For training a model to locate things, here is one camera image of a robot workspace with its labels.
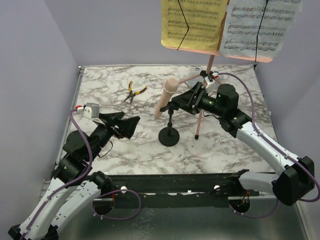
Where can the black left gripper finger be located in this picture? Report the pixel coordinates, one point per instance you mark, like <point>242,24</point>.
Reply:
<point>111,118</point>
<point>128,126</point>

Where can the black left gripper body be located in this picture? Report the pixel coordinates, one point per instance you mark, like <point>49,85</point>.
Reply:
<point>111,130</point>

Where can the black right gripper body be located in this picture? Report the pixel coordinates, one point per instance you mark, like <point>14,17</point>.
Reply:
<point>195,97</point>

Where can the pink toy microphone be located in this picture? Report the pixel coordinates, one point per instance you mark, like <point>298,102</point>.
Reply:
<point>170,87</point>

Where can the black microphone stand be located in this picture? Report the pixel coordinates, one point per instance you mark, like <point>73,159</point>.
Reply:
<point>169,136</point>

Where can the yellow sheet music page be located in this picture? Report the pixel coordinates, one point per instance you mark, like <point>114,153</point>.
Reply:
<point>192,24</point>

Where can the white paper sheet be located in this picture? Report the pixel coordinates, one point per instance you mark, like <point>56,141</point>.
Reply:
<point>257,29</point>

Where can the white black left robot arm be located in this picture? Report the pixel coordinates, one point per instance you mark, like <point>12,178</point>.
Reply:
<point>72,185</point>

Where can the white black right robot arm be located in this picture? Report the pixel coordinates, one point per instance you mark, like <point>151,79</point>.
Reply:
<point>293,175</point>

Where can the clear plastic organizer box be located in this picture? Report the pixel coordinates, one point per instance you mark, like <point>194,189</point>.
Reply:
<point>196,71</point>

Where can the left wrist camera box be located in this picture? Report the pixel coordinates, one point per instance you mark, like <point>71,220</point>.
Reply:
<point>90,111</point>

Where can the yellow handled pliers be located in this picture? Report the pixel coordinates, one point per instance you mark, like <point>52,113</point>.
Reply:
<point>132,94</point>

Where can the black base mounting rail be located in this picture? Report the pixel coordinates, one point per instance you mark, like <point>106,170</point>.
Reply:
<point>159,191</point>

